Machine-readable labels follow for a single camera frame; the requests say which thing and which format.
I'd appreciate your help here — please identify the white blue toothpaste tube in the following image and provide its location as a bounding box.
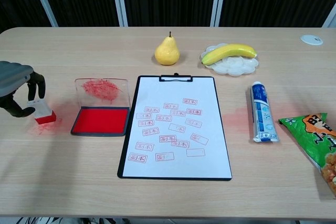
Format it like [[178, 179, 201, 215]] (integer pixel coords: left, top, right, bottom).
[[247, 81, 280, 144]]

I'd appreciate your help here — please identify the yellow pear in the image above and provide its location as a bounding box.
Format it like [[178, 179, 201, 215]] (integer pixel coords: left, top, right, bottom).
[[154, 31, 181, 66]]

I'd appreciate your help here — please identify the yellow banana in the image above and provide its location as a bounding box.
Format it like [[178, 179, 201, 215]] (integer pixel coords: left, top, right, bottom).
[[201, 43, 257, 66]]

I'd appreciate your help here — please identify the white and red stamp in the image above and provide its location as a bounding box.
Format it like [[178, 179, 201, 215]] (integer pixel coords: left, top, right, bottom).
[[27, 99, 57, 125]]

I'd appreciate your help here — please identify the white flower-shaped plate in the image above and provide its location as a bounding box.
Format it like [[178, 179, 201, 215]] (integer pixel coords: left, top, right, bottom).
[[200, 43, 260, 76]]

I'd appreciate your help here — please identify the red ink pad clear lid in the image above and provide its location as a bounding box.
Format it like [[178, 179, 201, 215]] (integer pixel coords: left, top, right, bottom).
[[70, 77, 131, 137]]

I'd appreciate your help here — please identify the black clipboard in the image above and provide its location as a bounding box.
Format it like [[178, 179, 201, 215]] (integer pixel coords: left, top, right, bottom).
[[117, 72, 233, 182]]

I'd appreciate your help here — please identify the green orange snack bag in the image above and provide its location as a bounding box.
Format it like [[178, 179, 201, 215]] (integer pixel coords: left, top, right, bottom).
[[278, 112, 336, 199]]

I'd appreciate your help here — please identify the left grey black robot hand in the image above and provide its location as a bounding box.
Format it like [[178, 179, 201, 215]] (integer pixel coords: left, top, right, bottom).
[[0, 60, 47, 118]]

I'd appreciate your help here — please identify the white round cable grommet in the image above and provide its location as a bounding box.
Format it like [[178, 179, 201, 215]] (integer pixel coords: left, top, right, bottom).
[[300, 34, 323, 46]]

